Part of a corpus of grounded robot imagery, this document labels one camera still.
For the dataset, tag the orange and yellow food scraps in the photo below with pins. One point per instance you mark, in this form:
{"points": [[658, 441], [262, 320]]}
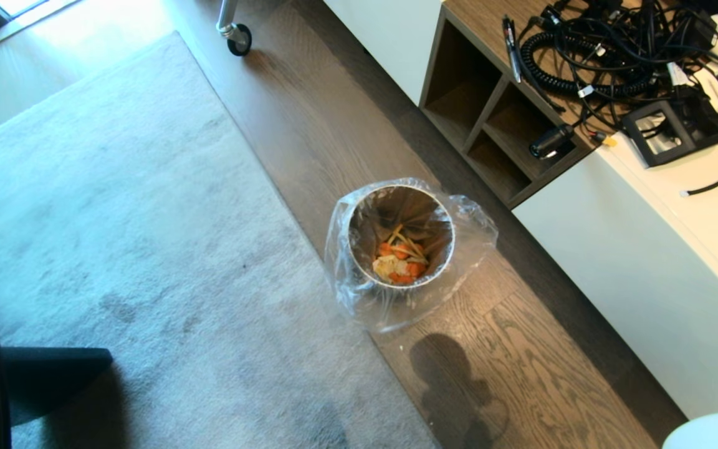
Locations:
{"points": [[401, 265]]}

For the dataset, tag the clear plastic bin liner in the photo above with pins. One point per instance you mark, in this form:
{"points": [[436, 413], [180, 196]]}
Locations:
{"points": [[346, 293]]}

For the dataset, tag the round metal trash bin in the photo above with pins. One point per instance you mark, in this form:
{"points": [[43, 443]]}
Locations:
{"points": [[443, 215]]}

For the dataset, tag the small white cabinet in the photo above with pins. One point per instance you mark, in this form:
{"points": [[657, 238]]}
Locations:
{"points": [[390, 37]]}

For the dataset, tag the black cylindrical plug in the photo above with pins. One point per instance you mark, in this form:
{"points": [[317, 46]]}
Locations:
{"points": [[549, 142]]}

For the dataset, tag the chrome leg with caster wheel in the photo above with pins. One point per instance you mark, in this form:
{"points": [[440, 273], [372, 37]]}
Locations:
{"points": [[239, 40]]}

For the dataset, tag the black pen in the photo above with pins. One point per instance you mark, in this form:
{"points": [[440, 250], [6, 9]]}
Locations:
{"points": [[511, 47]]}

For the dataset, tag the brown wooden shelf unit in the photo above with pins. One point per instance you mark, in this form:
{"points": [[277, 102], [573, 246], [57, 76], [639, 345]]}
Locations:
{"points": [[490, 22]]}

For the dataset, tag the grey rug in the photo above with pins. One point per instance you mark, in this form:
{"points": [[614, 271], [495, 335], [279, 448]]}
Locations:
{"points": [[116, 218]]}

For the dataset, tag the large white cabinet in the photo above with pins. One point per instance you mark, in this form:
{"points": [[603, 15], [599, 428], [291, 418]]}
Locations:
{"points": [[646, 280]]}

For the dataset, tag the white rounded object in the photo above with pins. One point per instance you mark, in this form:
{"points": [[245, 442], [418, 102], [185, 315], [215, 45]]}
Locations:
{"points": [[717, 435]]}

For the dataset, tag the black square frame device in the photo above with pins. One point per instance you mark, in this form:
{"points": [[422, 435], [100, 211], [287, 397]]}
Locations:
{"points": [[705, 121]]}

